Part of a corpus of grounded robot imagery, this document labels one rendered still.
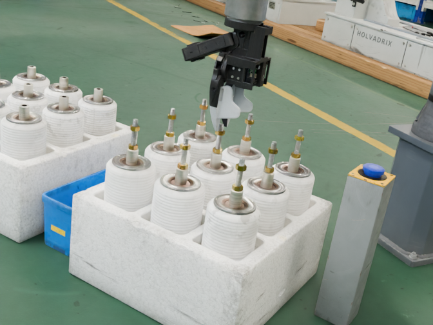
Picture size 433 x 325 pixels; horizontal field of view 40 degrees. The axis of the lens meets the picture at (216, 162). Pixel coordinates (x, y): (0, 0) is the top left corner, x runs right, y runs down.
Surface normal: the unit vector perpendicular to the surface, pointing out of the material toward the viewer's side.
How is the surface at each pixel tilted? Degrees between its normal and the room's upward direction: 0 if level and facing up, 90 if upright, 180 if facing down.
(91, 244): 90
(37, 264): 0
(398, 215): 90
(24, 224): 90
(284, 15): 90
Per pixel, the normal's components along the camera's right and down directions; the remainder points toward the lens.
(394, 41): -0.87, 0.07
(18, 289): 0.14, -0.92
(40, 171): 0.84, 0.31
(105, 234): -0.54, 0.25
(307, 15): 0.46, 0.39
